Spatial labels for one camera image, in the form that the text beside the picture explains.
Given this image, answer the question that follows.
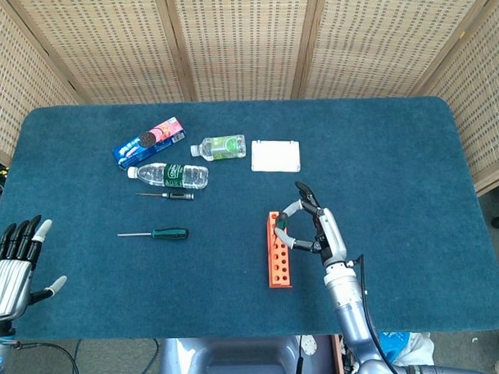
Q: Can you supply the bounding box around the white plastic box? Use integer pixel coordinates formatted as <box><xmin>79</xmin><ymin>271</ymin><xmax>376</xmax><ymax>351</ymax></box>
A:
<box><xmin>249</xmin><ymin>138</ymin><xmax>302</xmax><ymax>175</ymax></box>

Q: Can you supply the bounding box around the bottle with light green label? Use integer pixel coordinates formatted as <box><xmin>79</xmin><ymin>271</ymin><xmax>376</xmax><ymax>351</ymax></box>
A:
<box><xmin>189</xmin><ymin>134</ymin><xmax>247</xmax><ymax>162</ymax></box>

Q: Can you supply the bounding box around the blue pink cookie box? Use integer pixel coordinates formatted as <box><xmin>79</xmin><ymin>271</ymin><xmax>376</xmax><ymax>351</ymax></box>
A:
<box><xmin>110</xmin><ymin>116</ymin><xmax>188</xmax><ymax>171</ymax></box>

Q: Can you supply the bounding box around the slim black precision screwdriver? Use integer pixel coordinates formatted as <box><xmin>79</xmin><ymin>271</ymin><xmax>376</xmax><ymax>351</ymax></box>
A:
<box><xmin>135</xmin><ymin>189</ymin><xmax>196</xmax><ymax>203</ymax></box>

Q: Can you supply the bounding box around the bottle with dark green label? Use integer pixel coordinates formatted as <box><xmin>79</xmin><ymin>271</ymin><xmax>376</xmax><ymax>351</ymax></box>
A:
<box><xmin>125</xmin><ymin>160</ymin><xmax>211</xmax><ymax>192</ymax></box>

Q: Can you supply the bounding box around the black cable on floor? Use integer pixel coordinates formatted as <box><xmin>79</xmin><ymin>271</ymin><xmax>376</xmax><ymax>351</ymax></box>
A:
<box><xmin>11</xmin><ymin>339</ymin><xmax>83</xmax><ymax>374</ymax></box>

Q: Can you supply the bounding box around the blue white bag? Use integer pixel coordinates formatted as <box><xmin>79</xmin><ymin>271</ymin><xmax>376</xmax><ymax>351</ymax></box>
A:
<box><xmin>379</xmin><ymin>330</ymin><xmax>436</xmax><ymax>371</ymax></box>

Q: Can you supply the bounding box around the teal black handle screwdriver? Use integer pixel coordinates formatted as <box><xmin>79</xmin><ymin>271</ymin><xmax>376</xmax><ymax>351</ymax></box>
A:
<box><xmin>116</xmin><ymin>226</ymin><xmax>190</xmax><ymax>243</ymax></box>

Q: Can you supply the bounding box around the woven wooden folding screen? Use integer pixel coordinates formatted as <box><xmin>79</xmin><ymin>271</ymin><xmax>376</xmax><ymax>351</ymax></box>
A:
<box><xmin>0</xmin><ymin>0</ymin><xmax>499</xmax><ymax>213</ymax></box>

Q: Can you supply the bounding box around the blue table cloth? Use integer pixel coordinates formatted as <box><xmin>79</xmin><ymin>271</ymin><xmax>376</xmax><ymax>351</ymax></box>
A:
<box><xmin>0</xmin><ymin>89</ymin><xmax>499</xmax><ymax>349</ymax></box>

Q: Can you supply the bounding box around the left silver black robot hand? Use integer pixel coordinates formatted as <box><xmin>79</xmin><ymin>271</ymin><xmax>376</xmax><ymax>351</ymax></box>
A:
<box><xmin>0</xmin><ymin>213</ymin><xmax>70</xmax><ymax>324</ymax></box>

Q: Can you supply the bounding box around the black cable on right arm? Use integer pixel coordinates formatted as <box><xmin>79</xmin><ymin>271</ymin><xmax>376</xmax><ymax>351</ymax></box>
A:
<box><xmin>349</xmin><ymin>253</ymin><xmax>405</xmax><ymax>374</ymax></box>

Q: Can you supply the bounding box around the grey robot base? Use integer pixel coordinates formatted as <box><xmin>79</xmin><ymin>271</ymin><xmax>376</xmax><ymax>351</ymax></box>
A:
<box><xmin>156</xmin><ymin>333</ymin><xmax>335</xmax><ymax>374</ymax></box>

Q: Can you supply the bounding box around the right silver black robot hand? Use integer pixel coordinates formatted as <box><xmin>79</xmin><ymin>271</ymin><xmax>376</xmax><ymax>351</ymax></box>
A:
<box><xmin>272</xmin><ymin>179</ymin><xmax>348</xmax><ymax>271</ymax></box>

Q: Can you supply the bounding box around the orange test tube rack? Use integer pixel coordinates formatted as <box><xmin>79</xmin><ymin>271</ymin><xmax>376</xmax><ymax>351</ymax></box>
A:
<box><xmin>265</xmin><ymin>210</ymin><xmax>293</xmax><ymax>290</ymax></box>

